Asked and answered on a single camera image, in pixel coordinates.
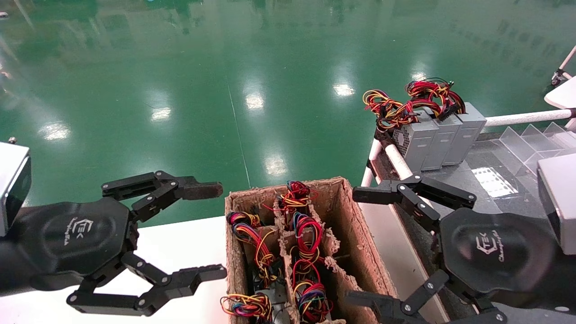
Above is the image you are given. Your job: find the clear acrylic divider rack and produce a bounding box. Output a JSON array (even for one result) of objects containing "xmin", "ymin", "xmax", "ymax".
[{"xmin": 493, "ymin": 121, "xmax": 576, "ymax": 180}]

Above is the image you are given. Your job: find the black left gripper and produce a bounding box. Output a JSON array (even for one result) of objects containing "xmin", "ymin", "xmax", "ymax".
[{"xmin": 0, "ymin": 170, "xmax": 227, "ymax": 317}]

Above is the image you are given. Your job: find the white horizontal pipe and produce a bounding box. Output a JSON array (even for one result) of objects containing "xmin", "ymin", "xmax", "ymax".
[{"xmin": 484, "ymin": 108, "xmax": 576, "ymax": 127}]

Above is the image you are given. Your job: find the grey power supply plain case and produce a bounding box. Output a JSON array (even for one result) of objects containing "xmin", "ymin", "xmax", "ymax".
[
  {"xmin": 432, "ymin": 79, "xmax": 488, "ymax": 166},
  {"xmin": 405, "ymin": 79, "xmax": 464, "ymax": 171}
]

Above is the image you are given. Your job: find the white board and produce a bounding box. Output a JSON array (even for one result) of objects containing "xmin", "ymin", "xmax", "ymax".
[{"xmin": 544, "ymin": 76, "xmax": 576, "ymax": 110}]

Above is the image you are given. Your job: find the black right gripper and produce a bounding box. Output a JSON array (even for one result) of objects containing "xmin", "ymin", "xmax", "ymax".
[{"xmin": 344, "ymin": 173, "xmax": 576, "ymax": 324}]

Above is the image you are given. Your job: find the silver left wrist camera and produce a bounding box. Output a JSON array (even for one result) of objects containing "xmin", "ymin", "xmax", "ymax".
[{"xmin": 0, "ymin": 141, "xmax": 32, "ymax": 237}]

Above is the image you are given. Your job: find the power supply with coloured wires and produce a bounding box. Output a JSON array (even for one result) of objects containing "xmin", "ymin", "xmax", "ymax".
[
  {"xmin": 220, "ymin": 288, "xmax": 291, "ymax": 324},
  {"xmin": 226, "ymin": 211, "xmax": 283, "ymax": 288},
  {"xmin": 263, "ymin": 180, "xmax": 318, "ymax": 216},
  {"xmin": 292, "ymin": 261, "xmax": 334, "ymax": 323}
]

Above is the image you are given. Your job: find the black pipe joint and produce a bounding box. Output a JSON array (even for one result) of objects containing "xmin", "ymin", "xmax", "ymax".
[{"xmin": 376, "ymin": 127, "xmax": 396, "ymax": 149}]

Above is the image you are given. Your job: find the white slanted leg pipe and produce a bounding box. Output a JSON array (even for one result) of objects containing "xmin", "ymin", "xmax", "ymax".
[{"xmin": 360, "ymin": 139, "xmax": 383, "ymax": 187}]

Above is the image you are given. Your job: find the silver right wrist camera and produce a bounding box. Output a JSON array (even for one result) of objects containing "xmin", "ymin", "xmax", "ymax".
[{"xmin": 537, "ymin": 153, "xmax": 576, "ymax": 256}]

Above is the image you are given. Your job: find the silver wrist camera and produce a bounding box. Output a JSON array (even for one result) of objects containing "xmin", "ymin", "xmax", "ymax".
[
  {"xmin": 537, "ymin": 153, "xmax": 576, "ymax": 256},
  {"xmin": 0, "ymin": 141, "xmax": 32, "ymax": 237}
]

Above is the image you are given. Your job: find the back middle wire bundle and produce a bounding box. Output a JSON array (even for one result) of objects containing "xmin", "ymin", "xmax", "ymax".
[{"xmin": 290, "ymin": 211, "xmax": 324, "ymax": 268}]

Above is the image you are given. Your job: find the brown cardboard divider box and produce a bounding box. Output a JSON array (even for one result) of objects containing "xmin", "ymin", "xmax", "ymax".
[{"xmin": 224, "ymin": 176, "xmax": 405, "ymax": 324}]

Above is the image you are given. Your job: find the white pipe with black clamp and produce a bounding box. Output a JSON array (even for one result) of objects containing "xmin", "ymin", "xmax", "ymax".
[{"xmin": 550, "ymin": 44, "xmax": 576, "ymax": 87}]

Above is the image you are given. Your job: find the long white rail pipe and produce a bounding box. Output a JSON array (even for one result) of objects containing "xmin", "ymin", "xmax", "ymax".
[{"xmin": 385, "ymin": 144, "xmax": 435, "ymax": 210}]

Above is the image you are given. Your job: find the grey power supply vented side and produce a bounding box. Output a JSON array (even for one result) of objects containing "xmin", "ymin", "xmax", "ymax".
[{"xmin": 363, "ymin": 89, "xmax": 439, "ymax": 174}]

